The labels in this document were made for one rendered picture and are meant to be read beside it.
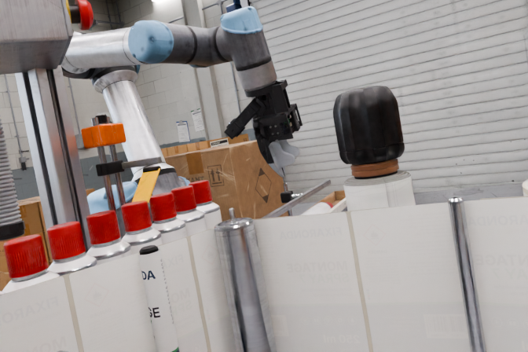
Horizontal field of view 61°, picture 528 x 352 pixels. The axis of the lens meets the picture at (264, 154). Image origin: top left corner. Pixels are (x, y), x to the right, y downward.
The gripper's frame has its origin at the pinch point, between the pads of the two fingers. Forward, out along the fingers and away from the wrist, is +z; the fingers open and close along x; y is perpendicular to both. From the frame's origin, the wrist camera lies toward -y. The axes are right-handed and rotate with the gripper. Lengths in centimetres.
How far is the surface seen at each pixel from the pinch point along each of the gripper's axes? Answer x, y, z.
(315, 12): 437, -112, 10
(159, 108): 472, -401, 89
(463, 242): -50, 39, -16
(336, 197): 63, -11, 43
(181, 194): -35.2, 1.6, -14.8
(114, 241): -50, 2, -17
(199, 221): -35.8, 3.2, -10.5
